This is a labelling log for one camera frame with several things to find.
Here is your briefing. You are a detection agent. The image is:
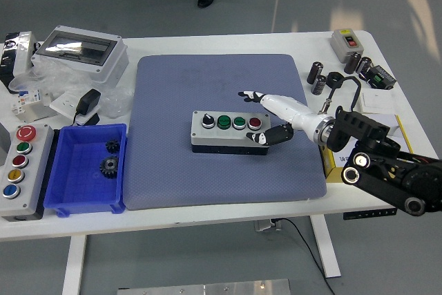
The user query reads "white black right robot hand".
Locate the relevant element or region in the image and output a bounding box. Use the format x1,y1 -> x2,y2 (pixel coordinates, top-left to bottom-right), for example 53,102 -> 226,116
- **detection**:
237,90 -> 326,146

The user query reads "grey four-button control box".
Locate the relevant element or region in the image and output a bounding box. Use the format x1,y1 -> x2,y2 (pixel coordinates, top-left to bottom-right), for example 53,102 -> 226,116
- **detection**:
191,111 -> 271,156

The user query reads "grey five-button control box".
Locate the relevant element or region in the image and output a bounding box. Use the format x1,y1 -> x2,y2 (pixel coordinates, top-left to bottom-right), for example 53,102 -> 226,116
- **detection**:
0,123 -> 56,222

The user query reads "black cylindrical capacitor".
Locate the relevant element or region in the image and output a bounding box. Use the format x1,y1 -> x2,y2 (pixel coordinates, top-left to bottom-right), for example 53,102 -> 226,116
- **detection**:
307,61 -> 325,85
355,55 -> 373,77
343,51 -> 363,75
310,74 -> 327,96

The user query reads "black hex nut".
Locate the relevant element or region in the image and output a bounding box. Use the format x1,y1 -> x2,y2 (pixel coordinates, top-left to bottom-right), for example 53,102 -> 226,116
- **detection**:
326,71 -> 345,89

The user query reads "yellow white cardboard box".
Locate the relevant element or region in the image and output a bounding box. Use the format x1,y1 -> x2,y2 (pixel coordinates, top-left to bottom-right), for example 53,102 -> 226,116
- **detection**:
320,112 -> 414,184

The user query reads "black module with green label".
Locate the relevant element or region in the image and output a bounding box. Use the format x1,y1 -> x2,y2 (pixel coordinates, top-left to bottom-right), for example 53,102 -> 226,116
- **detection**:
365,64 -> 397,91

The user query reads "grey under-table power box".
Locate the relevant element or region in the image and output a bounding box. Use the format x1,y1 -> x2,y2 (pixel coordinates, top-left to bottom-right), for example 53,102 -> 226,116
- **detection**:
254,218 -> 284,232

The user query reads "grey-blue padded mat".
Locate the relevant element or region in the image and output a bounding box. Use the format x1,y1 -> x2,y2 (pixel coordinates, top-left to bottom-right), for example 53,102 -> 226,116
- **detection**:
123,53 -> 328,211

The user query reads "black table control panel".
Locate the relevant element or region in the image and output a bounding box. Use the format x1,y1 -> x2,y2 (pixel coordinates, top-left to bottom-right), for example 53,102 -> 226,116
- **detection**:
343,207 -> 398,220

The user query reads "white table leg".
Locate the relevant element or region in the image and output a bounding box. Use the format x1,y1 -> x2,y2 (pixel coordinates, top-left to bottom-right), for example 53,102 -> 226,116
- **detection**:
61,234 -> 87,295
309,213 -> 343,278

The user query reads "large black bevel gear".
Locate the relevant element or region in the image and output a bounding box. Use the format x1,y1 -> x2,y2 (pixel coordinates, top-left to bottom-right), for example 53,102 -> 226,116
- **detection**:
99,155 -> 120,180

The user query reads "black power adapter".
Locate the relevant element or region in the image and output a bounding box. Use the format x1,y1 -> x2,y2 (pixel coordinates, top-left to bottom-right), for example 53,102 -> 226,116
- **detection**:
70,88 -> 102,126

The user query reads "blue plastic bin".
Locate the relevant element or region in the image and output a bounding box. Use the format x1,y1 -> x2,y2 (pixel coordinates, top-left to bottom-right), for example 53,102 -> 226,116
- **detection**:
44,122 -> 128,218

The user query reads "clear plastic bag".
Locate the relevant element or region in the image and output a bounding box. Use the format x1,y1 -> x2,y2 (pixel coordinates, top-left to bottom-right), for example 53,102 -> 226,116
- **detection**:
8,59 -> 134,120

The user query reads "white circuit breaker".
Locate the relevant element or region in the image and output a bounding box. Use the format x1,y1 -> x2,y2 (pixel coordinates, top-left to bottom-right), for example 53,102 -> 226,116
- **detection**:
9,88 -> 46,115

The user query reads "black white wrapped device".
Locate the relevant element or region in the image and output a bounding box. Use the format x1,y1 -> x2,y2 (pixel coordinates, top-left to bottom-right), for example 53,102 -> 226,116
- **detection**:
0,31 -> 39,94

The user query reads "grey metal block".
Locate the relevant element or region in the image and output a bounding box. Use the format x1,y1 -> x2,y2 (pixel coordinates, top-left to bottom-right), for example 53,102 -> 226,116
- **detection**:
0,125 -> 10,168

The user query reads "grey red-black switch box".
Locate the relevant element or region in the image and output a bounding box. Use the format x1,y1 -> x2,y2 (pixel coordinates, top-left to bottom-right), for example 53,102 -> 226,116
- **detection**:
329,28 -> 366,64

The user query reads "white wall switch plate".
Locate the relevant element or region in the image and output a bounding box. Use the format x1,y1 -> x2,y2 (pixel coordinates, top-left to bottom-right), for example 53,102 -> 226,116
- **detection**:
358,88 -> 396,115

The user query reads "black power cable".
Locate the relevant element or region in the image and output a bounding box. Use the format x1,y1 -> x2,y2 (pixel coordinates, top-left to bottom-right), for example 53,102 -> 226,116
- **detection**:
276,218 -> 336,295

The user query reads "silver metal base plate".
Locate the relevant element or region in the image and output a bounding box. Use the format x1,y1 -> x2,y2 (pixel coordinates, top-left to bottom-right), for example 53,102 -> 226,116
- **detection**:
116,278 -> 292,295

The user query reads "white wall socket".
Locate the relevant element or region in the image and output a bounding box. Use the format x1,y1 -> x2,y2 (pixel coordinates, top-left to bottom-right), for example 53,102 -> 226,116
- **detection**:
49,90 -> 101,126

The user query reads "grey enclosure with clear lid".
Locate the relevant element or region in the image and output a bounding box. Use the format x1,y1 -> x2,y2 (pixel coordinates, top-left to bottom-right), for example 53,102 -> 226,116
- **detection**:
30,25 -> 129,85

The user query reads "grey metal bracket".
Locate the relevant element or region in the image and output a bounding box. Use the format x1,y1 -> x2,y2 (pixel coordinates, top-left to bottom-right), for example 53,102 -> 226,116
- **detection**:
26,101 -> 58,124

